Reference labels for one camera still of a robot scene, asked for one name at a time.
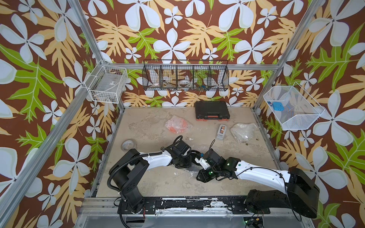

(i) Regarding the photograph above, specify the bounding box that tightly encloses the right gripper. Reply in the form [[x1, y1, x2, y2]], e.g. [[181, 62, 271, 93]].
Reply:
[[192, 166, 221, 182]]

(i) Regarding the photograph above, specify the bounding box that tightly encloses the orange plastic plate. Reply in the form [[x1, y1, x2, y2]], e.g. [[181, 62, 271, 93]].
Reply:
[[166, 119, 189, 134]]

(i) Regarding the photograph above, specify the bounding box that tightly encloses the clear bubble wrap sheet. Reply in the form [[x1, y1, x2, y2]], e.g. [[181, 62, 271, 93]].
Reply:
[[165, 116, 193, 134]]

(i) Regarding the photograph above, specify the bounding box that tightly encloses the black dinner plate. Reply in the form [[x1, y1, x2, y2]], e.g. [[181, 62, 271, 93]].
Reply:
[[190, 150, 202, 166]]

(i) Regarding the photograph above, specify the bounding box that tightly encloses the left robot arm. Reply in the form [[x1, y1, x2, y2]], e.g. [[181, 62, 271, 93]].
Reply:
[[106, 136, 193, 213]]

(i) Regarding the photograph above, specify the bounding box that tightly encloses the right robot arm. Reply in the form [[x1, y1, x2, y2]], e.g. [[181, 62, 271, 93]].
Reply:
[[194, 149, 320, 219]]

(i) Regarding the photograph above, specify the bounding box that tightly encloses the grey tape dispenser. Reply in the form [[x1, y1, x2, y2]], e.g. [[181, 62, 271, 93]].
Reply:
[[216, 124, 227, 140]]

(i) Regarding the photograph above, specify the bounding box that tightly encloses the black tool case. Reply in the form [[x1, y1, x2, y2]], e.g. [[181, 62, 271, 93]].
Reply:
[[194, 101, 230, 121]]

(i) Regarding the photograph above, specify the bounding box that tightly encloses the clear tape roll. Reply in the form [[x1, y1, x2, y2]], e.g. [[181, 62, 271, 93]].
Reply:
[[121, 139, 136, 152]]

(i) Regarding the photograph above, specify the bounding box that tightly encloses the blue small object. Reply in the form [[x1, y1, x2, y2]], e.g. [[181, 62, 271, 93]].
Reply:
[[272, 102, 284, 112]]

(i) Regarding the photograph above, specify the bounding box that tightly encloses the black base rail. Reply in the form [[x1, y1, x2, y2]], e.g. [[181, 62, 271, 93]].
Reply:
[[117, 196, 270, 215]]

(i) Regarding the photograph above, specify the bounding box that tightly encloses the black wire basket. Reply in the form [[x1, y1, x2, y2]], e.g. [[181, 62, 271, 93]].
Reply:
[[142, 59, 230, 91]]

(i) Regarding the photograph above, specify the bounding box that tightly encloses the white wire basket right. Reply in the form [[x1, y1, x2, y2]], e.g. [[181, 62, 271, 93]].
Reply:
[[263, 83, 325, 131]]

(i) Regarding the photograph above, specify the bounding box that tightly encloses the white wire basket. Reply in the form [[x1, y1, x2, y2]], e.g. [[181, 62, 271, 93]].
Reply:
[[263, 83, 325, 131], [85, 61, 128, 104]]

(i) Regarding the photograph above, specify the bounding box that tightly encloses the white wire basket left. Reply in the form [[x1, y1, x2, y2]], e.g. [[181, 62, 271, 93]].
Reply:
[[85, 61, 128, 104]]

